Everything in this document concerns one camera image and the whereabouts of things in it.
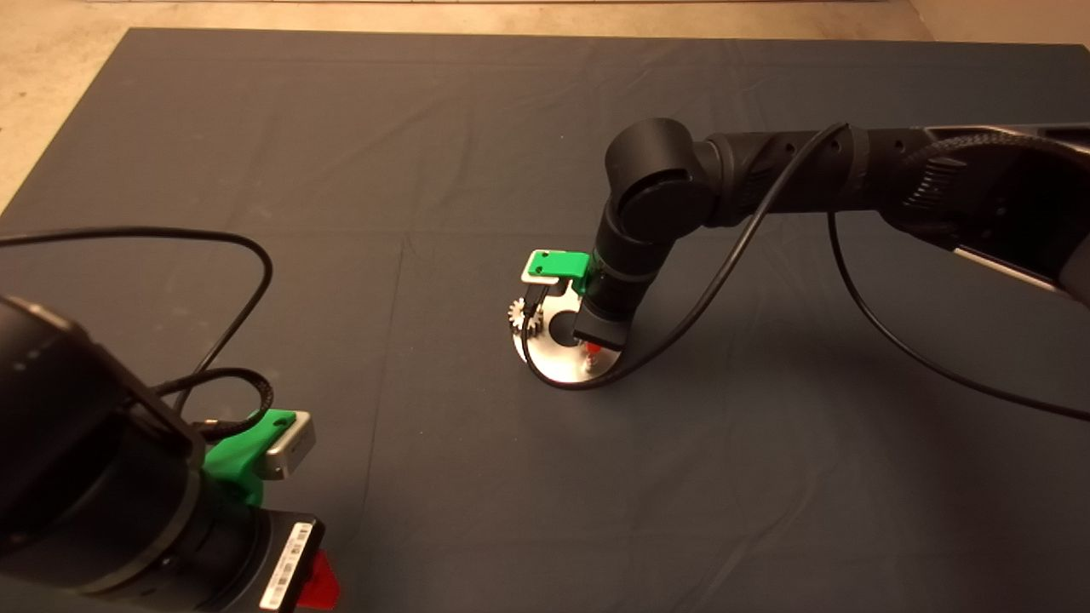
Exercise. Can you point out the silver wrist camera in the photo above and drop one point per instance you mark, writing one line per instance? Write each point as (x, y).
(532, 277)
(289, 447)

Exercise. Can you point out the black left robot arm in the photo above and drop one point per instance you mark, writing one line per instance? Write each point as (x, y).
(77, 477)

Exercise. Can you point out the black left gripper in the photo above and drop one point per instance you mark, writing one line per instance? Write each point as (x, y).
(277, 562)

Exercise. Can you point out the round metal carrier plate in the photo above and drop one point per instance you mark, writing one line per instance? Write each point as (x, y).
(553, 366)

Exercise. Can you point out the green left camera mount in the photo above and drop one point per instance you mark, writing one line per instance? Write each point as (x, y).
(234, 455)

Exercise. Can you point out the steel planetary gear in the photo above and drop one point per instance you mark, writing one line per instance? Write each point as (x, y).
(516, 313)

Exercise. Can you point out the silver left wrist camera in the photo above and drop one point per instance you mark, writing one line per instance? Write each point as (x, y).
(289, 447)

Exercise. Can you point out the green right camera mount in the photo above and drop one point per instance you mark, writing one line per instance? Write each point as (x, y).
(558, 264)

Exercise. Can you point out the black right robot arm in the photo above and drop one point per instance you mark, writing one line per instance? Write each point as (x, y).
(766, 170)

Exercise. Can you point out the dark grey table cloth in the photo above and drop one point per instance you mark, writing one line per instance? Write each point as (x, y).
(341, 128)

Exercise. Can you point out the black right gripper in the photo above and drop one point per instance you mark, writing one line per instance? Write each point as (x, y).
(600, 328)

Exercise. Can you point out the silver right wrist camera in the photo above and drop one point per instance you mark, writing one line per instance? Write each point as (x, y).
(532, 277)

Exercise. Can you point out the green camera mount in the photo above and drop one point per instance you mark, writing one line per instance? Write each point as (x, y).
(234, 455)
(558, 264)

